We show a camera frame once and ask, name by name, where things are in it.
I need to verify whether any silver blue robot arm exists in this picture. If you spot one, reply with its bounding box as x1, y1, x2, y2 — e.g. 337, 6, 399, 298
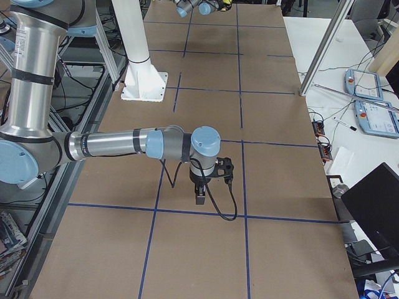
1, 1, 222, 204
173, 0, 233, 18

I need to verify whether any white paper sheet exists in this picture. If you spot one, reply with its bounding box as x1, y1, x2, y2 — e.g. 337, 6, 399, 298
327, 146, 355, 176

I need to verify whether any white pillar with base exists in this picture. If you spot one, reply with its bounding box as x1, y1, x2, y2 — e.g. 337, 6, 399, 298
112, 0, 168, 102

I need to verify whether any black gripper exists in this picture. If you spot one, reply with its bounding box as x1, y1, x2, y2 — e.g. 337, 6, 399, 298
190, 170, 211, 205

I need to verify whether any metal rod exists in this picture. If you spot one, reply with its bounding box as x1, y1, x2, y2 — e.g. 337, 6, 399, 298
311, 84, 398, 113

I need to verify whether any aluminium frame post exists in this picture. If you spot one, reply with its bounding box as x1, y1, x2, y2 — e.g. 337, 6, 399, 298
299, 0, 355, 96

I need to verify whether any black camera cable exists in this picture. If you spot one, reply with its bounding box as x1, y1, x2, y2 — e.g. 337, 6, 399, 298
158, 158, 238, 222

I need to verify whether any brown paper table cover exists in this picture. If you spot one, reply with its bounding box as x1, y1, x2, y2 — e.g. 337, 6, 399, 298
30, 0, 360, 299

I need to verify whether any stack of magazines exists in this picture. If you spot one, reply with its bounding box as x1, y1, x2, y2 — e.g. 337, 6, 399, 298
1, 210, 27, 278

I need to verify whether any orange black connector block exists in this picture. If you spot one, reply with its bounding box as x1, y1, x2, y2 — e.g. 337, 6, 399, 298
312, 120, 325, 137

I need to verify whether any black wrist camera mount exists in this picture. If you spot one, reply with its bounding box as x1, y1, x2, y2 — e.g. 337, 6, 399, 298
214, 157, 234, 184

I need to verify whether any blue teach pendant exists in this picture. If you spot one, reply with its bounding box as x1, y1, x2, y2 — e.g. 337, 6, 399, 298
344, 69, 383, 101
354, 101, 398, 139

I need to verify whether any black marker pen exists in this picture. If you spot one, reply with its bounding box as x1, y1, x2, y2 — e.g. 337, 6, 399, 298
334, 117, 357, 131

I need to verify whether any lower blue teach pendant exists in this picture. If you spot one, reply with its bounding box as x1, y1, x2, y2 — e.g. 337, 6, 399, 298
354, 101, 398, 139

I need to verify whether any upper blue teach pendant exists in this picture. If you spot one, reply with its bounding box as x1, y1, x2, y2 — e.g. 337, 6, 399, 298
344, 69, 383, 101

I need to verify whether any black monitor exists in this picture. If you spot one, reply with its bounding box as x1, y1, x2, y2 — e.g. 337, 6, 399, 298
341, 162, 398, 259

